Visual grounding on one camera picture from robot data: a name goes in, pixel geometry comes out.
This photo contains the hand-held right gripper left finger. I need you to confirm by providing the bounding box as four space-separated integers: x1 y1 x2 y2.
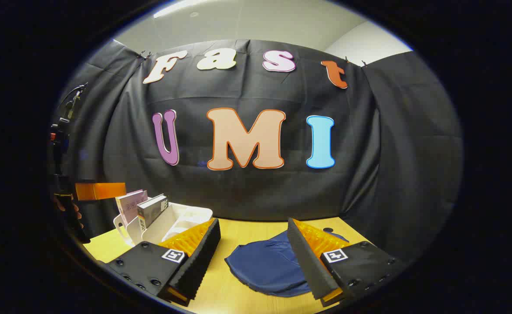
107 218 221 307

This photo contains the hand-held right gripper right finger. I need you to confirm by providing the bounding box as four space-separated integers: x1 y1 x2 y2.
287 217 408 307

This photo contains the pink book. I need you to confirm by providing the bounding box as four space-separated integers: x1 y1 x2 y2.
115 189 149 228

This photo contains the blue schoolbag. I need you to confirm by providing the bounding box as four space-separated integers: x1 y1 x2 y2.
224 230 350 298

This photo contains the white plastic bookshelf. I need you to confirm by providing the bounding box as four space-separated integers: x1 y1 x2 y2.
113 202 214 247

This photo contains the grey book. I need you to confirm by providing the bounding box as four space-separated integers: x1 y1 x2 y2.
136 194 170 232

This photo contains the black backdrop cloth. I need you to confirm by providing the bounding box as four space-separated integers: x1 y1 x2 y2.
51 38 463 262

